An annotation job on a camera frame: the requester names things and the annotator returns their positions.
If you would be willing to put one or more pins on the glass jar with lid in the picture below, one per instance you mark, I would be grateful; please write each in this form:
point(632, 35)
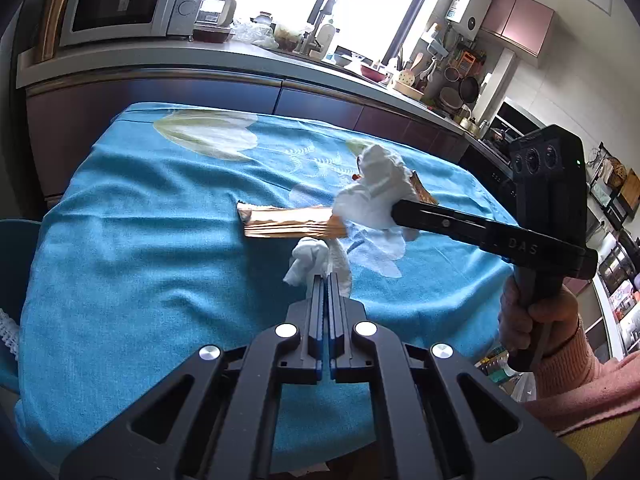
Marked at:
point(262, 19)

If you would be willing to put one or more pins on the long gold wrapper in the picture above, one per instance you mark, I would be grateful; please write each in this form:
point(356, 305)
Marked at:
point(280, 222)

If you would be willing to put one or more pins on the dark red food container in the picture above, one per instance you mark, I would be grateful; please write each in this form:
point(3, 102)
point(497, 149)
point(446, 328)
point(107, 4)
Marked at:
point(212, 34)

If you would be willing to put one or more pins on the metal storage rack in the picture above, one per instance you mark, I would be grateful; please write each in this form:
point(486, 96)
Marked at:
point(612, 240)

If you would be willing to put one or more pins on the clear plastic bag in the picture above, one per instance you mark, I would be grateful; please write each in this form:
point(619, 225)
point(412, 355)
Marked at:
point(255, 35)

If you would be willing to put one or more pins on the brown base cabinets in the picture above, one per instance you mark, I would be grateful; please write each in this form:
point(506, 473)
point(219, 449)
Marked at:
point(150, 90)

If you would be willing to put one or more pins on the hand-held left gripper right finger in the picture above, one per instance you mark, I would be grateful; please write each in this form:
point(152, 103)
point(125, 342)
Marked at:
point(337, 310)

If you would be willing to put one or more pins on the white soap bottle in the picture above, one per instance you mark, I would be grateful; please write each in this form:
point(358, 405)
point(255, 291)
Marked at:
point(326, 40)

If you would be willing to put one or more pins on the black oven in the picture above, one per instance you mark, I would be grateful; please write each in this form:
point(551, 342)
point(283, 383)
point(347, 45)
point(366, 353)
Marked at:
point(485, 175)

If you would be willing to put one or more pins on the grey kitchen countertop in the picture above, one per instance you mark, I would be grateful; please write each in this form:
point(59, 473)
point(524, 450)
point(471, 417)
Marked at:
point(150, 55)

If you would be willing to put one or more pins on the plastic tub with brown food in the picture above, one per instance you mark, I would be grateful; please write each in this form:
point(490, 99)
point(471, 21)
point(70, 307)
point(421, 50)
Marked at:
point(287, 37)

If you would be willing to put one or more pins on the large white foam net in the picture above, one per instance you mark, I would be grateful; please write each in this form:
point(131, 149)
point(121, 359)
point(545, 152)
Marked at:
point(7, 332)

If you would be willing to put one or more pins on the dark framed window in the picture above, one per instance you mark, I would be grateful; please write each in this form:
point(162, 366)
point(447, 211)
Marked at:
point(370, 5)

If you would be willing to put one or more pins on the orange grater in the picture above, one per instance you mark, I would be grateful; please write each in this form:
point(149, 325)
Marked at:
point(467, 61)

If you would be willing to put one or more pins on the white bowl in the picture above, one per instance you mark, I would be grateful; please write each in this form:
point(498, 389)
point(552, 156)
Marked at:
point(343, 59)

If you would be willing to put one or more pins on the pink wall cabinet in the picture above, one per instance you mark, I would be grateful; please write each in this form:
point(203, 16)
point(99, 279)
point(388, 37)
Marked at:
point(517, 20)

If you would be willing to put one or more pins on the person's right forearm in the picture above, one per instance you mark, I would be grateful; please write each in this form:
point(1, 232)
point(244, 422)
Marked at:
point(590, 375)

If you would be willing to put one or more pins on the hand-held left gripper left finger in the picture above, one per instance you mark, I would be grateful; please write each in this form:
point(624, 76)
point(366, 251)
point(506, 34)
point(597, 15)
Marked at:
point(317, 310)

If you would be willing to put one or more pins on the person's right hand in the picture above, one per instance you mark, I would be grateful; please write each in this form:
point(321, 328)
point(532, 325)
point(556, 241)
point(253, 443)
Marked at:
point(557, 317)

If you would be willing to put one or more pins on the steel kitchen faucet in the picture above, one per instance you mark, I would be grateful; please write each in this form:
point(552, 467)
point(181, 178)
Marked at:
point(307, 42)

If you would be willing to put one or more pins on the white water heater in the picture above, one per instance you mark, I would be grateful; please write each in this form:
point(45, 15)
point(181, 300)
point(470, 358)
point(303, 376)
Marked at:
point(469, 7)

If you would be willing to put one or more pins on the round metal strainer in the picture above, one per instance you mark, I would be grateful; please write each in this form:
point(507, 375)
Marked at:
point(451, 73)

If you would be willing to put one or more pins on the blue floral tablecloth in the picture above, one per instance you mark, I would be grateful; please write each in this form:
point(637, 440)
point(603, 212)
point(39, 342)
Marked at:
point(150, 235)

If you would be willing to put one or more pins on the short gold wrapper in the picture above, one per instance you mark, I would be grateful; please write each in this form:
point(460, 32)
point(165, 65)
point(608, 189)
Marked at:
point(424, 192)

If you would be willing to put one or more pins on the red bowl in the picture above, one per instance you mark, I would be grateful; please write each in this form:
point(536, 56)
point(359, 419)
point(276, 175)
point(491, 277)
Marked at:
point(375, 74)

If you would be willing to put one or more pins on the person's yellow garment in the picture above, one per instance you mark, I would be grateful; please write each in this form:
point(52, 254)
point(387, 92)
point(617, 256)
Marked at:
point(605, 445)

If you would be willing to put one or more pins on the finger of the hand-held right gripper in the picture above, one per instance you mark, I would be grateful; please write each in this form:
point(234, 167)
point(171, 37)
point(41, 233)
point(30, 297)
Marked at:
point(435, 222)

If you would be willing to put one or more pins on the white tissue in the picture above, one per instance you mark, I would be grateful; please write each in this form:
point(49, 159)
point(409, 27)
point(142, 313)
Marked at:
point(310, 260)
point(375, 185)

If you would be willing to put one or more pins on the black frying pan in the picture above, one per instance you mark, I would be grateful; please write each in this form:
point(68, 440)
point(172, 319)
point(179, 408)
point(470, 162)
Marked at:
point(470, 91)

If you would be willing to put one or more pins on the cream pot with dotted lid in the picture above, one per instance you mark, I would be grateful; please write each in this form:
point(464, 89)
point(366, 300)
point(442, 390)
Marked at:
point(407, 85)

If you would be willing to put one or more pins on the white microwave oven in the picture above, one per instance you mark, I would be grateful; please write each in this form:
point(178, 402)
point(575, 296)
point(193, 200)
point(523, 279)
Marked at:
point(120, 0)

